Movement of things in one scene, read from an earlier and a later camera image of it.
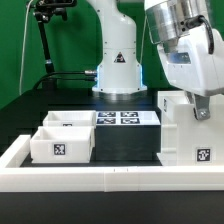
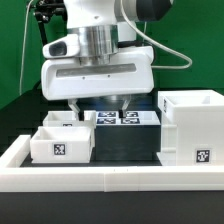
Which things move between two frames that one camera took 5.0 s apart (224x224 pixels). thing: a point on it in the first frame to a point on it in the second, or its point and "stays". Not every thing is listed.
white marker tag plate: [127, 118] stays
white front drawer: [61, 144] stays
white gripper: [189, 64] to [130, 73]
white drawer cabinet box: [182, 138] stays
